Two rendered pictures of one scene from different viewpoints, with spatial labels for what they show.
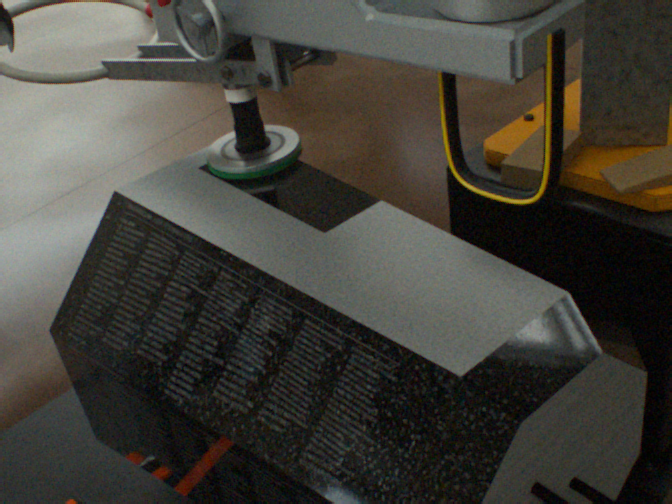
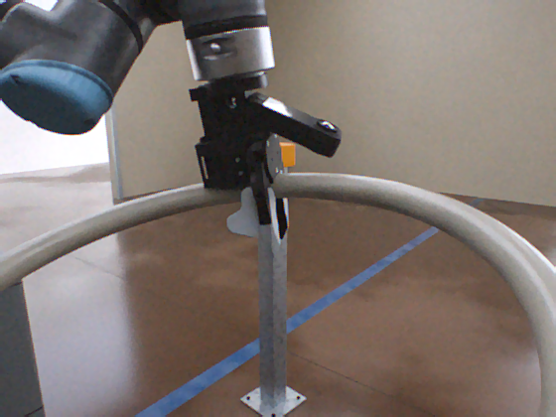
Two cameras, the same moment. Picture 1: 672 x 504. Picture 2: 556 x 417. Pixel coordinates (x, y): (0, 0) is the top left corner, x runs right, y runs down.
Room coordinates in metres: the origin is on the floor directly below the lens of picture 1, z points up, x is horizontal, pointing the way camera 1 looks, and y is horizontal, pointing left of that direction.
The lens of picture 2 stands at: (2.20, 0.30, 1.22)
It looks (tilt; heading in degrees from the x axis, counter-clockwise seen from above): 15 degrees down; 83
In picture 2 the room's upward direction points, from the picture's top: straight up
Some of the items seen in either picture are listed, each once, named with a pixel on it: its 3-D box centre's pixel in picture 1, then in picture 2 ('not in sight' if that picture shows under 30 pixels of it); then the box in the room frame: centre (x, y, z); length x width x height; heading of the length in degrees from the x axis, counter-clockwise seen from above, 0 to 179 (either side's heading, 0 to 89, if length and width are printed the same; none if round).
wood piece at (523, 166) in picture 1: (542, 157); not in sight; (1.57, -0.49, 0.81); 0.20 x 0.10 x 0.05; 137
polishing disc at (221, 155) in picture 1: (253, 147); not in sight; (1.68, 0.15, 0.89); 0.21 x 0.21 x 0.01
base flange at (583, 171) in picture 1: (620, 134); not in sight; (1.69, -0.71, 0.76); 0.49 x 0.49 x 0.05; 39
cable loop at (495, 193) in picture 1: (497, 119); not in sight; (1.19, -0.30, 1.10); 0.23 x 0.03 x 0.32; 42
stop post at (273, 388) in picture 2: not in sight; (272, 282); (2.35, 1.83, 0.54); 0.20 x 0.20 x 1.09; 39
